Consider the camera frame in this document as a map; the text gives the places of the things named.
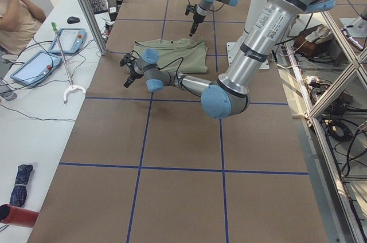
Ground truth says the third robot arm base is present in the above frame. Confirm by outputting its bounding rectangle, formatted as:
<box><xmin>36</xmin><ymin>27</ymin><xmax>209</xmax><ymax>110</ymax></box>
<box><xmin>339</xmin><ymin>8</ymin><xmax>366</xmax><ymax>51</ymax></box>

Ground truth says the folded dark blue umbrella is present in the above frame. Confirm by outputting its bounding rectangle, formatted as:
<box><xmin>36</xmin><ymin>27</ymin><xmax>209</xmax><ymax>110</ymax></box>
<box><xmin>9</xmin><ymin>164</ymin><xmax>33</xmax><ymax>207</ymax></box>

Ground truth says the red cylinder bottle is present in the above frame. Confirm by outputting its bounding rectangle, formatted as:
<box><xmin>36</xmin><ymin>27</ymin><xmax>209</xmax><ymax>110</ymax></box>
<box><xmin>1</xmin><ymin>204</ymin><xmax>38</xmax><ymax>228</ymax></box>

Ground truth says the near blue teach pendant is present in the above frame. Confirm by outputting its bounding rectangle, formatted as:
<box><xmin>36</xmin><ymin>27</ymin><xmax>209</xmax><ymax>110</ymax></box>
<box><xmin>10</xmin><ymin>51</ymin><xmax>62</xmax><ymax>87</ymax></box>

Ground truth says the seated person in beige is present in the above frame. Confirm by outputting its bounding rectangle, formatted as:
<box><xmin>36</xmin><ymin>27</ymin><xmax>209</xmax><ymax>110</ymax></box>
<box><xmin>1</xmin><ymin>0</ymin><xmax>46</xmax><ymax>55</ymax></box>

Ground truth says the olive green long-sleeve shirt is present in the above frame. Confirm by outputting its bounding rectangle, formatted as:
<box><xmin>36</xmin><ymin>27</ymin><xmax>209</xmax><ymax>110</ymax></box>
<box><xmin>133</xmin><ymin>38</ymin><xmax>208</xmax><ymax>73</ymax></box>

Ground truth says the black keyboard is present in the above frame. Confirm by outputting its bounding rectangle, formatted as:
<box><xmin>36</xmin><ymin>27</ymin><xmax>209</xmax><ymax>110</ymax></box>
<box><xmin>88</xmin><ymin>0</ymin><xmax>108</xmax><ymax>14</ymax></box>

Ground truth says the black computer mouse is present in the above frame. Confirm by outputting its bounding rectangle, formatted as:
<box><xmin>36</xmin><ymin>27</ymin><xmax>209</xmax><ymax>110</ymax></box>
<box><xmin>67</xmin><ymin>16</ymin><xmax>80</xmax><ymax>24</ymax></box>

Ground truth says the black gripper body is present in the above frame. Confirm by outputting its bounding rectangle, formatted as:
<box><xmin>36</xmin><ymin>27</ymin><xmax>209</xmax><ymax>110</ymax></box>
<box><xmin>119</xmin><ymin>52</ymin><xmax>142</xmax><ymax>80</ymax></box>
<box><xmin>185</xmin><ymin>4</ymin><xmax>206</xmax><ymax>25</ymax></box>

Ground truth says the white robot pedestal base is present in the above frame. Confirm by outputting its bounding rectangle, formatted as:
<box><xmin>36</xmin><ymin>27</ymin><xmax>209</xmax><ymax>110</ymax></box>
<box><xmin>227</xmin><ymin>0</ymin><xmax>267</xmax><ymax>64</ymax></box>

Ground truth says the aluminium frame post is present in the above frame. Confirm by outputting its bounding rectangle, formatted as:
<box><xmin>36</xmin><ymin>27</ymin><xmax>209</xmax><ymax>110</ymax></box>
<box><xmin>77</xmin><ymin>0</ymin><xmax>107</xmax><ymax>56</ymax></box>

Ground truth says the grabber stick with green handle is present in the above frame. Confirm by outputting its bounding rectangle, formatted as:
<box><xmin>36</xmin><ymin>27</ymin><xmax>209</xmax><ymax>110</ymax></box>
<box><xmin>51</xmin><ymin>22</ymin><xmax>86</xmax><ymax>104</ymax></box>

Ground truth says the far blue teach pendant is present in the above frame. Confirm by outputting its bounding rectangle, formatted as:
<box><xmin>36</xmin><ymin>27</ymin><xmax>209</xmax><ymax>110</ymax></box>
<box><xmin>57</xmin><ymin>28</ymin><xmax>86</xmax><ymax>55</ymax></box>

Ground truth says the blue teach pendant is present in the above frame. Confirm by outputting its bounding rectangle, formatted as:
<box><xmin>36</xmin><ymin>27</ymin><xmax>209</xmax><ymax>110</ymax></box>
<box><xmin>57</xmin><ymin>28</ymin><xmax>86</xmax><ymax>55</ymax></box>
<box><xmin>10</xmin><ymin>51</ymin><xmax>62</xmax><ymax>87</ymax></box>

